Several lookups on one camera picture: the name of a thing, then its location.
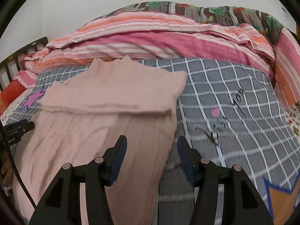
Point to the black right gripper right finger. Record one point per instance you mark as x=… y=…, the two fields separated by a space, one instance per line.
x=229 y=189

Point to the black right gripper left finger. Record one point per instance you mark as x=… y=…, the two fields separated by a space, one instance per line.
x=60 y=203

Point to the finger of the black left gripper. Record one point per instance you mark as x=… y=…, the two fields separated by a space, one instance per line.
x=15 y=131

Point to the pink knitted sweater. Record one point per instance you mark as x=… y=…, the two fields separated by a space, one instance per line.
x=85 y=115

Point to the person's left hand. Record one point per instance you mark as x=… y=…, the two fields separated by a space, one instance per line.
x=6 y=170

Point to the floral print bed sheet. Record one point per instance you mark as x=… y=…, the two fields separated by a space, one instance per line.
x=14 y=113

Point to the red pillow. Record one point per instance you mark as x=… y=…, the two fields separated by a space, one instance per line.
x=10 y=93

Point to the dark wooden bed headboard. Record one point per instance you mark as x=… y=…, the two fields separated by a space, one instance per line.
x=11 y=65

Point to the grey checked duvet cover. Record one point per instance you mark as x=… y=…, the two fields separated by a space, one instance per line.
x=231 y=115

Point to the pink orange striped blanket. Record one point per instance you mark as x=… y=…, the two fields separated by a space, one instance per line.
x=257 y=40

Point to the dark floral patterned quilt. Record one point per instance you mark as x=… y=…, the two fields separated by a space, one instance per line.
x=199 y=11

